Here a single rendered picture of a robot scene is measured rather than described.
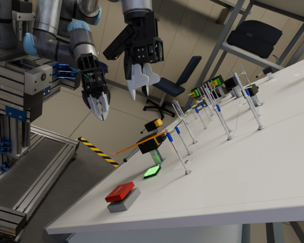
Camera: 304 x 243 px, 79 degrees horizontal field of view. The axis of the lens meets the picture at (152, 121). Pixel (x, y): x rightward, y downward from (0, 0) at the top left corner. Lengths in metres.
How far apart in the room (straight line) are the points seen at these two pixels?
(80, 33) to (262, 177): 0.65
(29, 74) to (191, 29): 3.02
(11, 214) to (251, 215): 1.34
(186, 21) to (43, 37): 2.95
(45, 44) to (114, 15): 2.91
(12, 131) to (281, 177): 1.38
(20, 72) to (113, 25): 2.90
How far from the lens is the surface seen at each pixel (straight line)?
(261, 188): 0.29
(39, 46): 0.81
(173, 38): 3.55
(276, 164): 0.34
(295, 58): 1.45
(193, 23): 3.56
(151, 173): 0.50
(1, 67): 0.91
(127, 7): 0.52
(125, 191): 0.42
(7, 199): 1.54
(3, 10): 0.91
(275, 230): 0.85
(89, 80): 0.62
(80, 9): 1.27
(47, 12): 0.84
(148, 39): 0.48
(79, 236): 0.73
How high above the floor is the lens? 1.46
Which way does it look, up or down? 29 degrees down
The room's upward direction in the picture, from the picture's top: 23 degrees clockwise
